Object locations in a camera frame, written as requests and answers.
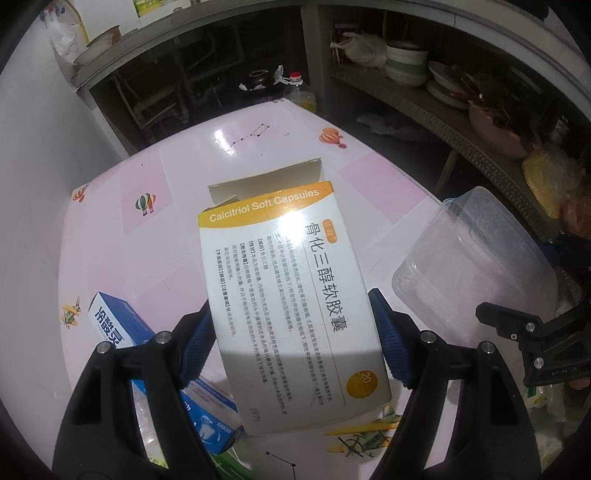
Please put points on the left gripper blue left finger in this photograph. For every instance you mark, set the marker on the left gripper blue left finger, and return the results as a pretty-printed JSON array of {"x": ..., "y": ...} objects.
[{"x": 196, "y": 337}]

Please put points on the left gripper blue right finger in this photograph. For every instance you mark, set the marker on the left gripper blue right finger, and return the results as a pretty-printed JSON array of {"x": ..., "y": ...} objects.
[{"x": 392, "y": 328}]

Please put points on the blue toothpaste box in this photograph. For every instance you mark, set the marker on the blue toothpaste box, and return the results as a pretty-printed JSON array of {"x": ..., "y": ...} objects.
[{"x": 212, "y": 412}]

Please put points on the white orange medicine box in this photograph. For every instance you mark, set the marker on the white orange medicine box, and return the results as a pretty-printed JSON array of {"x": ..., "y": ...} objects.
[{"x": 291, "y": 313}]

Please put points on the clear plastic container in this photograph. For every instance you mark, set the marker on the clear plastic container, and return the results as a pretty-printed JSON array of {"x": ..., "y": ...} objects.
[{"x": 475, "y": 251}]

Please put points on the green plastic drink bottle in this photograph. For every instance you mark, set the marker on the green plastic drink bottle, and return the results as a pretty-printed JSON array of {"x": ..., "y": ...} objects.
[{"x": 230, "y": 468}]

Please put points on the red contents plastic bag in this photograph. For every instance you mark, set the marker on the red contents plastic bag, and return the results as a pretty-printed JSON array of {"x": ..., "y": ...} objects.
[{"x": 576, "y": 215}]

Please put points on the yellow plastic bag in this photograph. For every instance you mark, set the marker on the yellow plastic bag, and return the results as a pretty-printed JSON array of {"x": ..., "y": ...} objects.
[{"x": 552, "y": 176}]

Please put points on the pink basin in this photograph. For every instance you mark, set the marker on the pink basin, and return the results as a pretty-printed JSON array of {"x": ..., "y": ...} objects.
[{"x": 503, "y": 141}]

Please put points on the yellow cooking oil bottle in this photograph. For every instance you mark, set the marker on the yellow cooking oil bottle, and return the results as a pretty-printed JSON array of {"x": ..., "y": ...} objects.
[{"x": 299, "y": 93}]

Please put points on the black clay pot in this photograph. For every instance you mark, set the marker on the black clay pot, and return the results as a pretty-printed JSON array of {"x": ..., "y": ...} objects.
[{"x": 256, "y": 80}]

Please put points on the stacked white green bowls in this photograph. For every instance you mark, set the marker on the stacked white green bowls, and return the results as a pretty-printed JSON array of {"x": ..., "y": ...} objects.
[{"x": 406, "y": 63}]

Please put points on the white plastic bag on shelf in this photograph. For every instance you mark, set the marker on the white plastic bag on shelf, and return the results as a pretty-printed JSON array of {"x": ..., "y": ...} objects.
[{"x": 368, "y": 51}]

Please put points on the bowls on counter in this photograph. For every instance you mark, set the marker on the bowls on counter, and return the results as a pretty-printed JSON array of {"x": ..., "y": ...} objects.
[{"x": 98, "y": 46}]

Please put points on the white hanging plastic bag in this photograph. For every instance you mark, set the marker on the white hanging plastic bag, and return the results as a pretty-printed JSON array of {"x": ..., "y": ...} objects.
[{"x": 62, "y": 33}]

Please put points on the yellow detergent bottle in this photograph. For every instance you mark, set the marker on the yellow detergent bottle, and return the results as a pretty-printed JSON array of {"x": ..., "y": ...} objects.
[{"x": 142, "y": 7}]

